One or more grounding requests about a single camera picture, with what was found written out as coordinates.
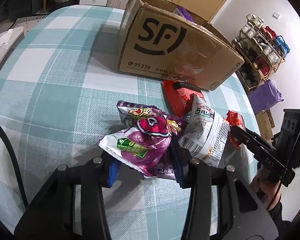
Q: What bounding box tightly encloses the brown SF cardboard box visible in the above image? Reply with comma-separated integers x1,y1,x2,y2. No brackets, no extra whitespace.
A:
118,0,244,90

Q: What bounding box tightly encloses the purple grape candy bag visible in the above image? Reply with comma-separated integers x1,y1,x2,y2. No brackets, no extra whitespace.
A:
99,101,187,180

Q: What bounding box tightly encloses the person's right hand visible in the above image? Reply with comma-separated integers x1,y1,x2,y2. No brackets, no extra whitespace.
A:
250,169,281,211

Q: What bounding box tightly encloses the checkered teal tablecloth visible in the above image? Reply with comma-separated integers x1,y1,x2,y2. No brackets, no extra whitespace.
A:
0,4,261,240

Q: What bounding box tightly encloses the small red snack packet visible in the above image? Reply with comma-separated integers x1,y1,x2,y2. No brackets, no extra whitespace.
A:
226,110,246,151

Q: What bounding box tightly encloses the white side table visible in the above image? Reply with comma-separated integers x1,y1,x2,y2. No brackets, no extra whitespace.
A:
0,27,24,70

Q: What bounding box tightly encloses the black cable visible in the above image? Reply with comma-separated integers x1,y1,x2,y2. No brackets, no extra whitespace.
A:
0,114,30,209

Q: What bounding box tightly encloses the gold shoe rack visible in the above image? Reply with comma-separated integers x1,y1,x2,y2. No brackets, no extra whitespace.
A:
231,14,290,94

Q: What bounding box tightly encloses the purple white snack bag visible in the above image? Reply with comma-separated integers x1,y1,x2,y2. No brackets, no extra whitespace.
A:
173,6,194,22

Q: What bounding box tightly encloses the printed cardboard box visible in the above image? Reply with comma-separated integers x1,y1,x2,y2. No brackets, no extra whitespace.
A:
255,110,275,141

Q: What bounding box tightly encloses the purple plastic bag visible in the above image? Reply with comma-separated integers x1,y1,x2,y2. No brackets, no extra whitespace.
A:
248,79,284,115

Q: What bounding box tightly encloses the red black snack packet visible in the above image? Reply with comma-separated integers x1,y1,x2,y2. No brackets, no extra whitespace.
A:
162,80,206,117

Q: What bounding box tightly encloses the white barcode snack bag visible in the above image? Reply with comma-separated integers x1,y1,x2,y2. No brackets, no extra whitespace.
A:
179,94,230,167

